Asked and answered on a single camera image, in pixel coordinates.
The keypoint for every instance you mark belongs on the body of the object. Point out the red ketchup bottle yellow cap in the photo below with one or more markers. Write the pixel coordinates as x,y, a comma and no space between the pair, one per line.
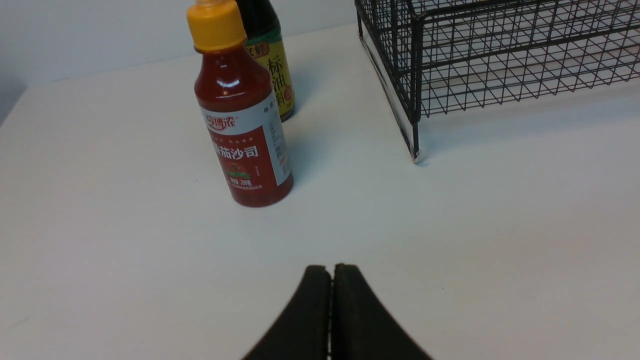
238,104

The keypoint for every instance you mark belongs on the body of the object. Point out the dark oyster sauce bottle yellow label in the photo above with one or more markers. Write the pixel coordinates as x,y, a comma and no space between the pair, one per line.
265,44

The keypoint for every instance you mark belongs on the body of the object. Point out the black wire mesh rack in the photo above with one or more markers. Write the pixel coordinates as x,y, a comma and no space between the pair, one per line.
439,56

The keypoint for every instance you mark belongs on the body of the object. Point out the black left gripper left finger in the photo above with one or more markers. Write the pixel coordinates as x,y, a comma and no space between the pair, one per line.
301,331

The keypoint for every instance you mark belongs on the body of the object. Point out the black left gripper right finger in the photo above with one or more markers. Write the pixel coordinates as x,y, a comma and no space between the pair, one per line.
361,327

